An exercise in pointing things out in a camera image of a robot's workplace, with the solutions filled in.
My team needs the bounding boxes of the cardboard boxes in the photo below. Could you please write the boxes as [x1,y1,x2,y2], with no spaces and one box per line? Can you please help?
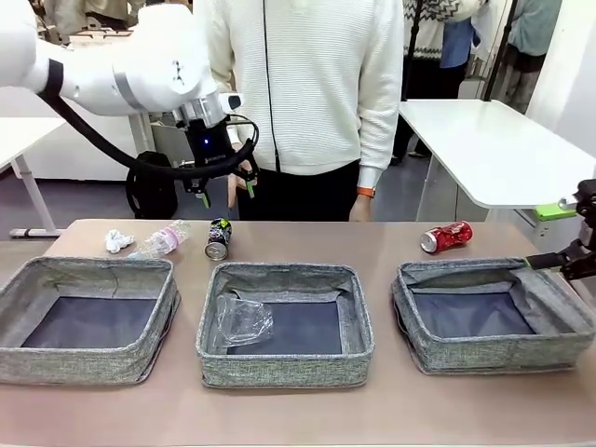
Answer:
[30,0,141,47]

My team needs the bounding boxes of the grey fabric basket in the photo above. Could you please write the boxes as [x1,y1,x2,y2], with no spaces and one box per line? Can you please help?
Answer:
[0,254,182,386]
[195,261,376,388]
[390,254,586,376]

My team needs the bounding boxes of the person in grey jacket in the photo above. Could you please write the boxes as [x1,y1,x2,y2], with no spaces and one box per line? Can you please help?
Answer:
[502,0,562,115]

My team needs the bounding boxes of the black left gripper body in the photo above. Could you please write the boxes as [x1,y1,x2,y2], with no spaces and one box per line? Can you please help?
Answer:
[183,118,237,183]

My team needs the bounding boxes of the crumpled white paper ball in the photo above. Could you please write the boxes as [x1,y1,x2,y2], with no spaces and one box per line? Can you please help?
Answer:
[104,227,136,254]

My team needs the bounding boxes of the person in patterned sweater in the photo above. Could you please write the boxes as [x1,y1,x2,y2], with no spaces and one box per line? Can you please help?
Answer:
[402,0,483,71]

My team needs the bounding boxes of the crushed clear bottle pink label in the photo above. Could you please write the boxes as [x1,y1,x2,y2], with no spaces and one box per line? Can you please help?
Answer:
[128,219,193,260]

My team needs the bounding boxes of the black cable hose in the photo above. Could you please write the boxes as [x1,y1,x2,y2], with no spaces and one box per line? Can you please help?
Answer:
[36,58,261,181]

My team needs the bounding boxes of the person's left forearm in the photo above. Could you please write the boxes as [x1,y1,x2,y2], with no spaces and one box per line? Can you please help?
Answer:
[357,88,405,188]

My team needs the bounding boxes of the black backpack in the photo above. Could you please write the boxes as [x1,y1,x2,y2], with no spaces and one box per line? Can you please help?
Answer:
[126,151,179,220]

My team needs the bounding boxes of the person's white sweater torso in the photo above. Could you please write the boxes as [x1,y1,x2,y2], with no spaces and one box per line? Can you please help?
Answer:
[195,0,405,176]

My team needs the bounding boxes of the white desk with grey panel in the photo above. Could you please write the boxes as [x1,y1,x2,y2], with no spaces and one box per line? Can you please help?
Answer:
[399,98,596,223]

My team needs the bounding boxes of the person's black trousers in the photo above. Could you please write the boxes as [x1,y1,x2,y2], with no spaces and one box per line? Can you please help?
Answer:
[235,160,373,223]

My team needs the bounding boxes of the dark printed drink can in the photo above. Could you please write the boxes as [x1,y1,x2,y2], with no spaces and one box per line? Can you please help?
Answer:
[203,217,234,261]

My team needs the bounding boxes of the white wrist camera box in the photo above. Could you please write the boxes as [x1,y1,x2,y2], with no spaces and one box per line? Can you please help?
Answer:
[218,91,246,112]

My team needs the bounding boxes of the person's right hand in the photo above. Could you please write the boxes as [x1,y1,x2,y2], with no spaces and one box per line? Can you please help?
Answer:
[226,168,249,207]

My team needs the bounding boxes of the black tripod pole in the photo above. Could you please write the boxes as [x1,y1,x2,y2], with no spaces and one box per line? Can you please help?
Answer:
[407,0,421,101]
[482,0,520,102]

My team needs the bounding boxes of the crushed red soda can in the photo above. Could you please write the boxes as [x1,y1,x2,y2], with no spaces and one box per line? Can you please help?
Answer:
[420,221,474,254]

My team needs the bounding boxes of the person's left hand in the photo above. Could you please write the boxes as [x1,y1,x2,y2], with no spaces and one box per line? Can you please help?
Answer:
[348,195,376,223]

